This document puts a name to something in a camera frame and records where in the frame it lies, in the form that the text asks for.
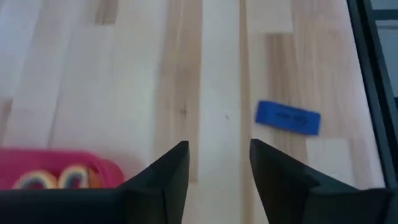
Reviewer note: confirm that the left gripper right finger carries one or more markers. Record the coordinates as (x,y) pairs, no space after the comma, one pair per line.
(295,199)

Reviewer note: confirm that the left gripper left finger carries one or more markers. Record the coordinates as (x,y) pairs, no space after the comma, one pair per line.
(155,199)

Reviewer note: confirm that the blue eraser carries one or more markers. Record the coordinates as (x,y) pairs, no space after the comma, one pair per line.
(287,118)

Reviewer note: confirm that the colourful rainbow toys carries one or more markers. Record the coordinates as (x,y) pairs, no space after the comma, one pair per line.
(74,170)

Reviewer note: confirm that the pink plastic pencil case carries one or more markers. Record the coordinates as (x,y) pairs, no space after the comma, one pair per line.
(62,158)

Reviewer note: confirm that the black metal table frame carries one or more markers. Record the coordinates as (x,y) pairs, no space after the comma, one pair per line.
(367,62)

